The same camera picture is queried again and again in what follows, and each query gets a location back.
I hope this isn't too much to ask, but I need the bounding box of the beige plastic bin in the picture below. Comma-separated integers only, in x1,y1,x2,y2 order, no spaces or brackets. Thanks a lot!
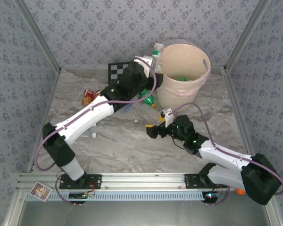
157,43,212,108

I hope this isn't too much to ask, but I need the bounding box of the black grey checkerboard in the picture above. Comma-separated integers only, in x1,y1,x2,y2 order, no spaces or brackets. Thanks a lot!
108,61,135,85

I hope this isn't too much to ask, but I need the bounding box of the clear bottle white cap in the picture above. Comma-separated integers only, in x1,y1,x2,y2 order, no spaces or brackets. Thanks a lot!
81,131,99,139

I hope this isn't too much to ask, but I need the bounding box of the right circuit board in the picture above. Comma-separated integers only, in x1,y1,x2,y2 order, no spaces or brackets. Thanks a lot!
204,191,221,200

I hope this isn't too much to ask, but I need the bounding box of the circuit board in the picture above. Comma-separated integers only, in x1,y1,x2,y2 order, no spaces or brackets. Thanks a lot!
204,191,221,200
68,192,95,200

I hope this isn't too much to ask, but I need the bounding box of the left circuit board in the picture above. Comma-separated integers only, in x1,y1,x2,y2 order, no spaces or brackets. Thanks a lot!
68,192,95,200

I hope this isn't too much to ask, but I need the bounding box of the colourful picture card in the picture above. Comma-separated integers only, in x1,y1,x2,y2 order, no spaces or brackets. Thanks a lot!
29,181,53,202

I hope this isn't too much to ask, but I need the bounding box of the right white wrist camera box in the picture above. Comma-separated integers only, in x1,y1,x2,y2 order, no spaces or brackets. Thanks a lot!
162,107,174,129

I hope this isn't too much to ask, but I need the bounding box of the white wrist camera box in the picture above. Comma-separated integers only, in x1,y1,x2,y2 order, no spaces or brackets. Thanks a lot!
133,55,154,71
162,107,174,129

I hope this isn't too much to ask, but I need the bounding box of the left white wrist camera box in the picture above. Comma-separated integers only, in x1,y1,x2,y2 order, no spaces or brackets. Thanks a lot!
133,55,154,71

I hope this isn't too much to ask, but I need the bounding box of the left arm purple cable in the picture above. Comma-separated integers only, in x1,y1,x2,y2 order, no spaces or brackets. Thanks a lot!
34,56,158,172

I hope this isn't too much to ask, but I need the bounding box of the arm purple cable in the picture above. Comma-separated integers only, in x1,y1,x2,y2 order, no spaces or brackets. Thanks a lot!
34,56,158,172
171,102,283,196

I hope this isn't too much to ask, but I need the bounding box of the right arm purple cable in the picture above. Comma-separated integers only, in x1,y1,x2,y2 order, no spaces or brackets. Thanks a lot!
171,102,283,196

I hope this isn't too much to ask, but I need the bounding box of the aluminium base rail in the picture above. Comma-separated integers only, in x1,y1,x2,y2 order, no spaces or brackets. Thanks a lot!
16,172,246,191

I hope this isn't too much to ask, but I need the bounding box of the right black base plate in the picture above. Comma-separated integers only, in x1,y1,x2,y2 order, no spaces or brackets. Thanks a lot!
184,173,228,190

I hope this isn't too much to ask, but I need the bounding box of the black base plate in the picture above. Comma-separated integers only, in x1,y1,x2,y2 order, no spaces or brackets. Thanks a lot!
58,174,102,190
184,173,228,190

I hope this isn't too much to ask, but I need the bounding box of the slotted grey cable duct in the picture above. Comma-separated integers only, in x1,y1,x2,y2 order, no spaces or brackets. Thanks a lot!
25,191,207,201

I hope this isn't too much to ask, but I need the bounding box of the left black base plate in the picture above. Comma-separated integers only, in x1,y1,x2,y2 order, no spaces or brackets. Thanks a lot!
58,174,102,190

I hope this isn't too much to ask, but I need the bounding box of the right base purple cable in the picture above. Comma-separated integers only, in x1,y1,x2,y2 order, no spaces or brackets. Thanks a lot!
212,186,231,206

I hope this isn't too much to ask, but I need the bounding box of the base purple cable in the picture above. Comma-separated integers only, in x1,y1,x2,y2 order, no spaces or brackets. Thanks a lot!
212,186,231,206
54,175,90,206

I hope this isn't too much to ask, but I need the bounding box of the aluminium frame post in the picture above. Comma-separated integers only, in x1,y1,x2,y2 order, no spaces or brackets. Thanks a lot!
13,0,62,73
224,0,273,73

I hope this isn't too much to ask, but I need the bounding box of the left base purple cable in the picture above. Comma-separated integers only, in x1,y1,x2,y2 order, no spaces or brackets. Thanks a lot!
54,175,90,206

